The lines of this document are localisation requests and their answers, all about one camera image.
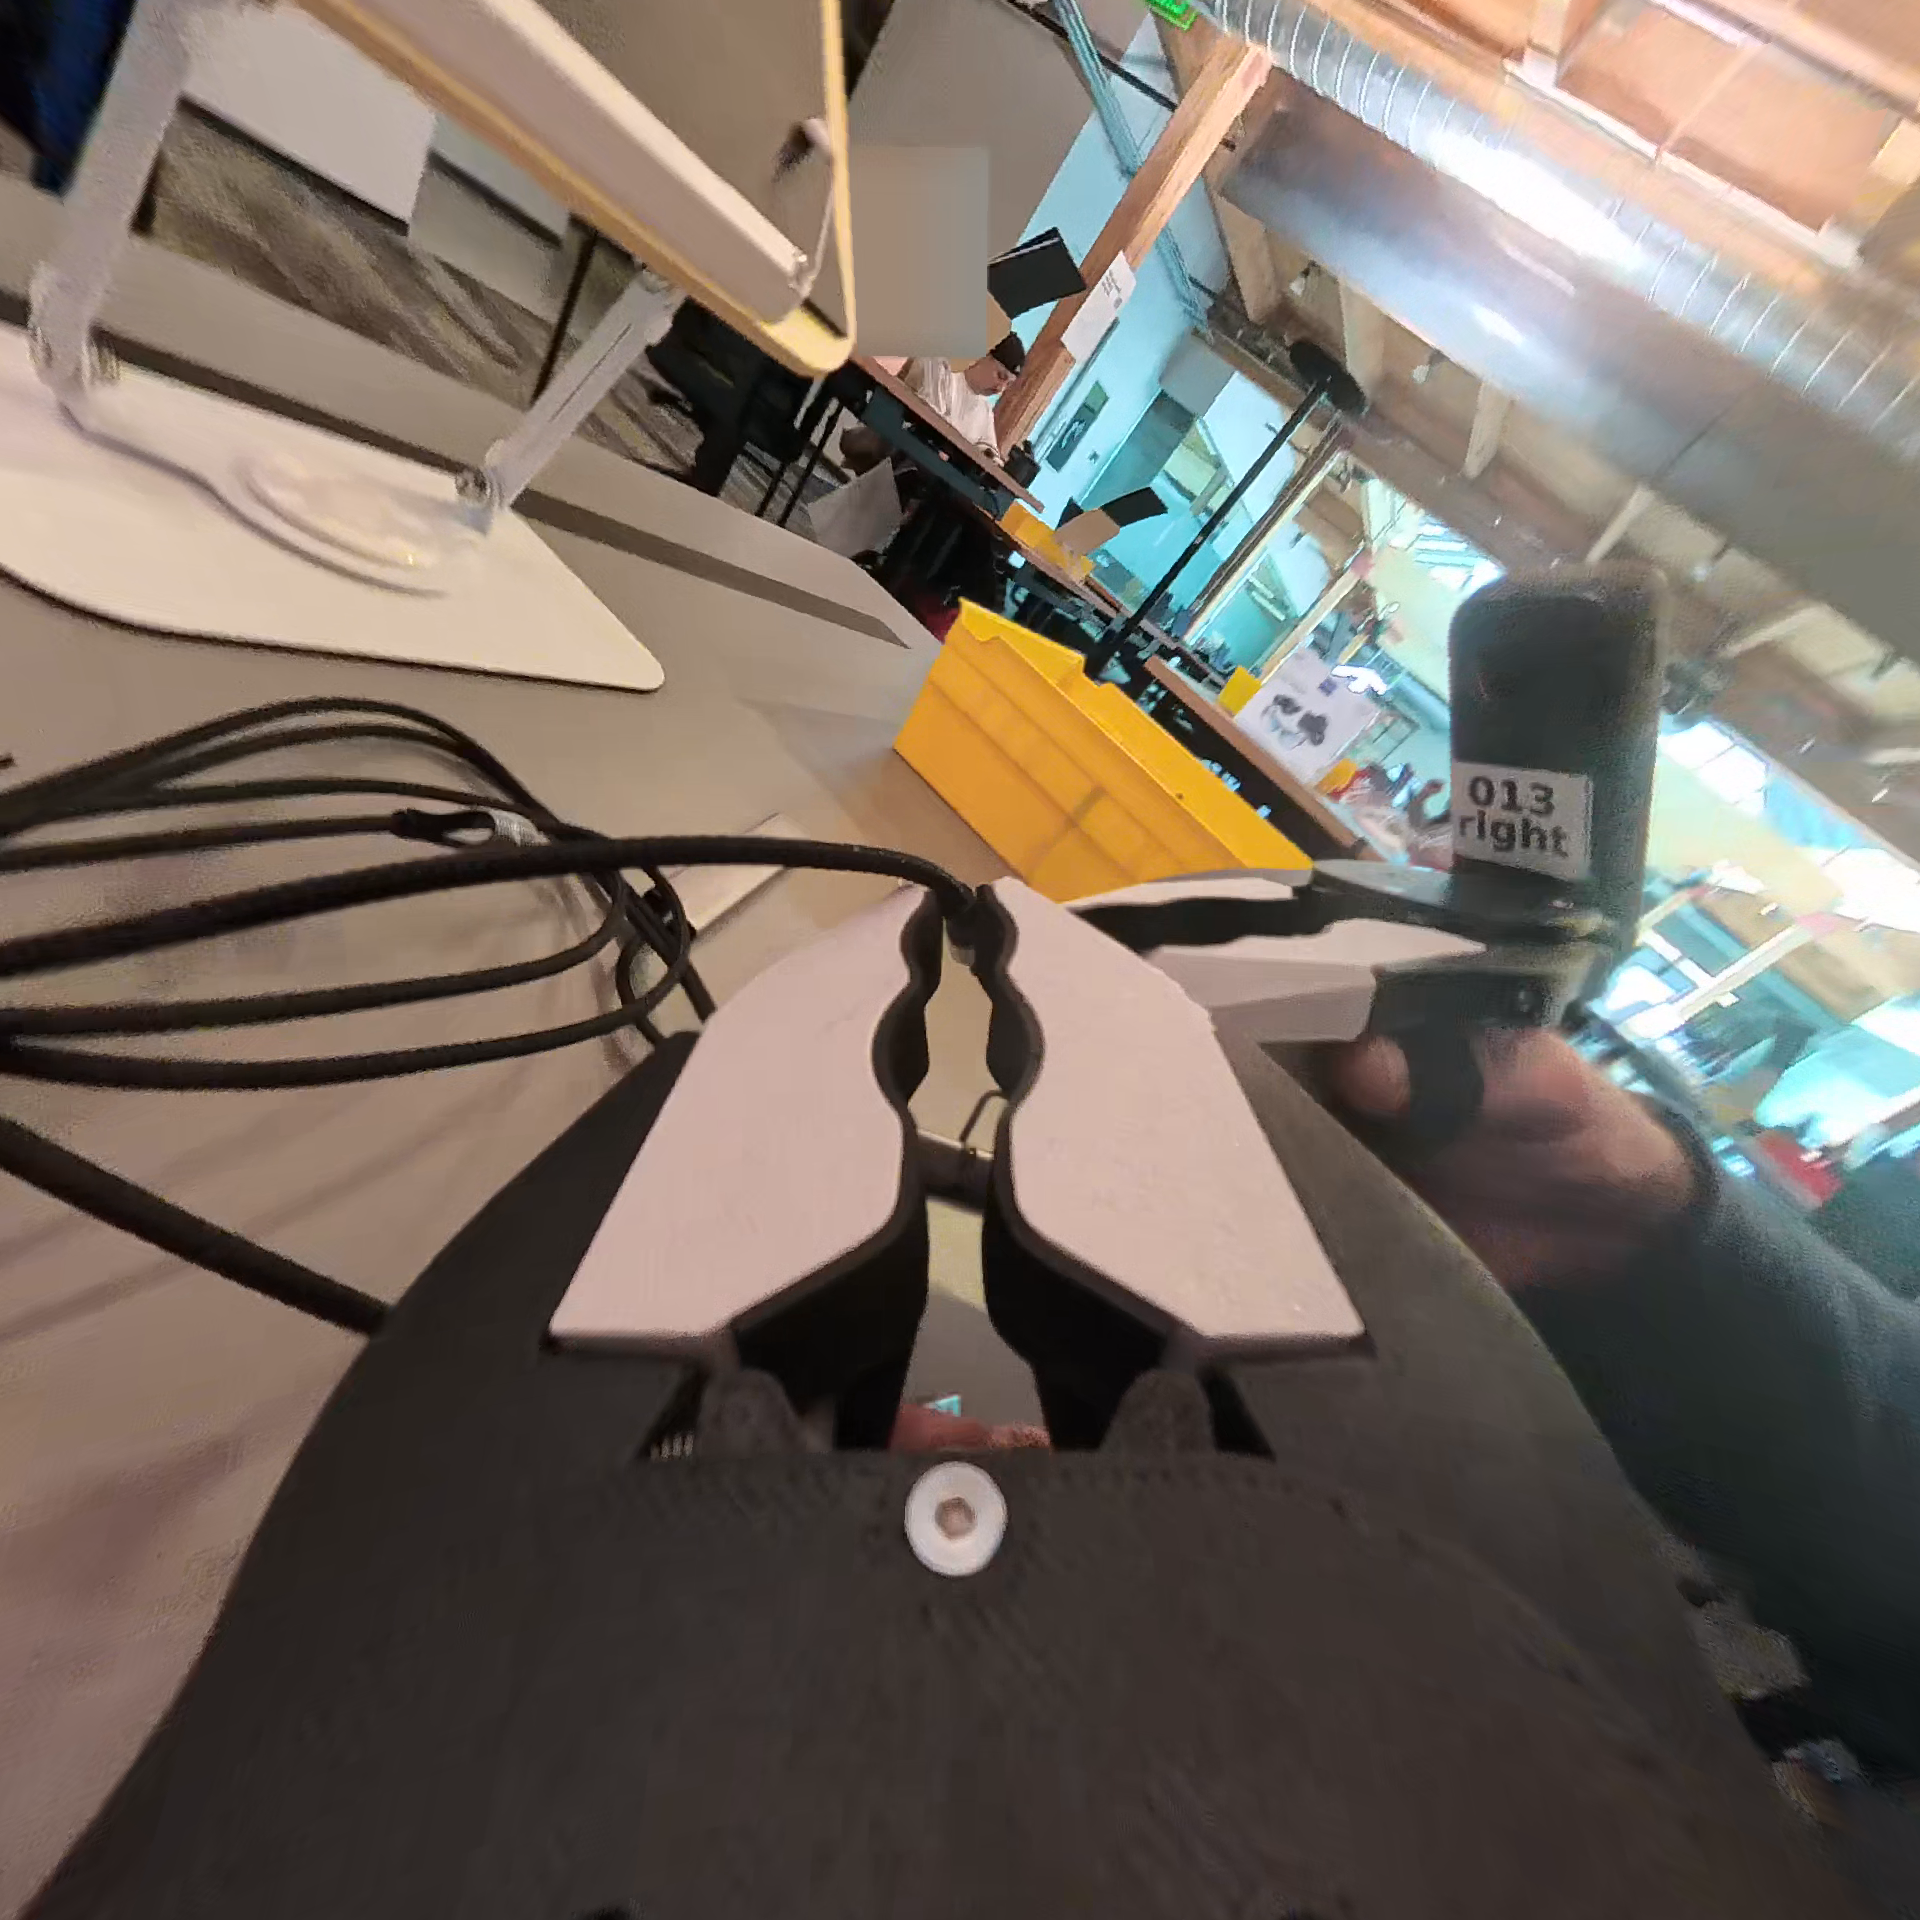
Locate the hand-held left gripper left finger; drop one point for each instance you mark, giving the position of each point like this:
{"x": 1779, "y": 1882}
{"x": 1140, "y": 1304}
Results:
{"x": 751, "y": 1170}

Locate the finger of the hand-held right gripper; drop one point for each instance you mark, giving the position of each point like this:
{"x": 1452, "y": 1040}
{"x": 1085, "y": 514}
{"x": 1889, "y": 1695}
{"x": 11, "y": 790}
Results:
{"x": 1201, "y": 892}
{"x": 1291, "y": 983}

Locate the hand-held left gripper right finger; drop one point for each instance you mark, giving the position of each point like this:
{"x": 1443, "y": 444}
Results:
{"x": 1171, "y": 1170}

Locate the person's right forearm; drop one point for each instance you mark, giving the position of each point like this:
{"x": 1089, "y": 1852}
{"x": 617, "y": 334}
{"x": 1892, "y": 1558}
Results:
{"x": 1771, "y": 1425}

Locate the person's right hand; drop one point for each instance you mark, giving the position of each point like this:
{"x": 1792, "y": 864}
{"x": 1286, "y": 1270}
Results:
{"x": 1576, "y": 1170}

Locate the yellow plastic bin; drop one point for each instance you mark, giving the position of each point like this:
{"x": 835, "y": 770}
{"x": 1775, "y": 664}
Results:
{"x": 1051, "y": 764}

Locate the white printed box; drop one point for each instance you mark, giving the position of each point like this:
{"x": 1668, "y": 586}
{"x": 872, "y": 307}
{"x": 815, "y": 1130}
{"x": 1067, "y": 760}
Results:
{"x": 1305, "y": 720}

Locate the black pole stand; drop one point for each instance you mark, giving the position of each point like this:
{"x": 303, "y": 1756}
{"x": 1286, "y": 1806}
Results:
{"x": 1329, "y": 378}

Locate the white metal stand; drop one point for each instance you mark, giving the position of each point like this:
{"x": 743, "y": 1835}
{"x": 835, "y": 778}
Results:
{"x": 524, "y": 630}

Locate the silver ventilation duct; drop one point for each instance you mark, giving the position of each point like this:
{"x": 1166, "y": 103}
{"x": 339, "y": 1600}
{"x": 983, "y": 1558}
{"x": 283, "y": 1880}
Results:
{"x": 1576, "y": 300}

